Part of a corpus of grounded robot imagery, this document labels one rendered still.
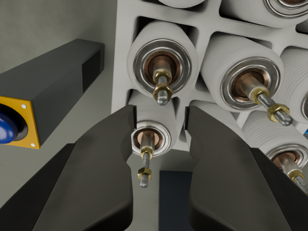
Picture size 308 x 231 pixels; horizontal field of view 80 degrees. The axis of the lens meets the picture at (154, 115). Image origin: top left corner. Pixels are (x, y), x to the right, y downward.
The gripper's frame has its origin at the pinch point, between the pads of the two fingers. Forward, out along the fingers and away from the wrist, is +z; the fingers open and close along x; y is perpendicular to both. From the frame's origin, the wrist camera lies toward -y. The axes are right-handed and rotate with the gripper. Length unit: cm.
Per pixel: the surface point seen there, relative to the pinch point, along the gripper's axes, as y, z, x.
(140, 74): 2.4, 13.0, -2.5
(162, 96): 1.3, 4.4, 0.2
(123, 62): 3.0, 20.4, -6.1
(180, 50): -0.7, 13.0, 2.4
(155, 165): 47, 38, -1
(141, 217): 82, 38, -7
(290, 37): -1.1, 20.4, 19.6
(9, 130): 6.2, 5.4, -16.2
